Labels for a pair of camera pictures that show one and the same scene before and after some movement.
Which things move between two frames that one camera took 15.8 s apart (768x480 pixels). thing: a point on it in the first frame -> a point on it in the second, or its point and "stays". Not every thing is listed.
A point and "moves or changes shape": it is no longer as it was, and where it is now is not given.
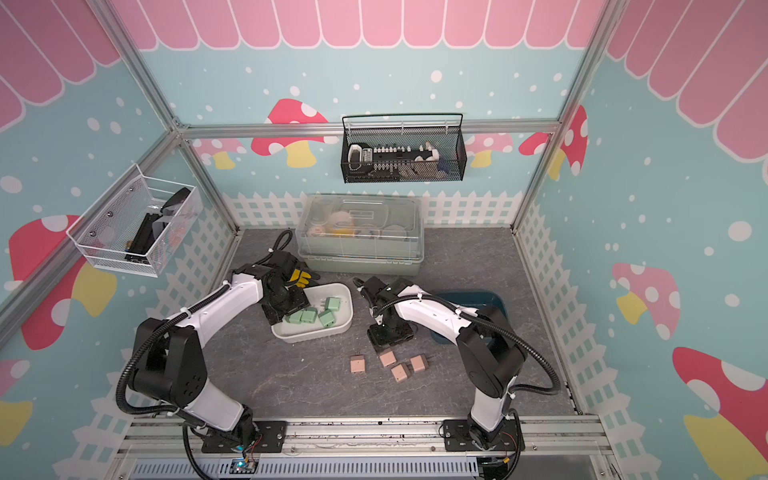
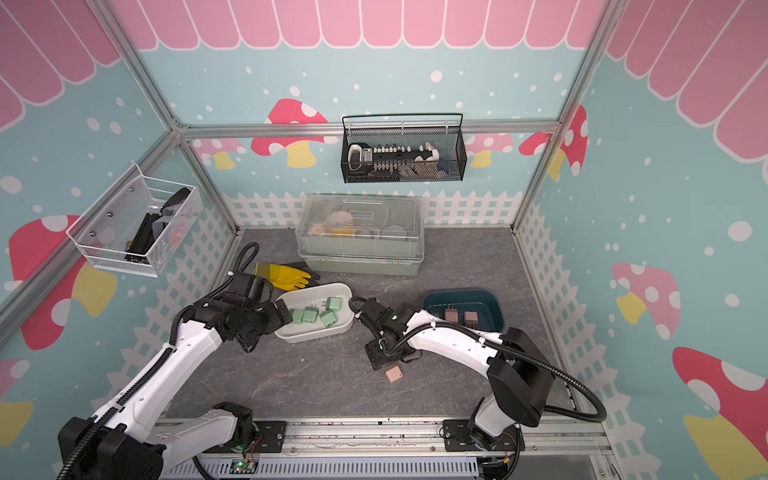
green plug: x=327 y=319 stays
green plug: x=332 y=303 stays
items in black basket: x=394 y=162 stays
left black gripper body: x=286 y=302 -> x=262 y=321
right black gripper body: x=388 y=335 -> x=378 y=353
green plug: x=295 y=318 stays
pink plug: x=357 y=364 -> x=394 y=374
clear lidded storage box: x=361 y=234 stays
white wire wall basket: x=137 y=224 stays
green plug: x=309 y=315 stays
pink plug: x=419 y=362 moves or changes shape
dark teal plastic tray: x=474 y=300 stays
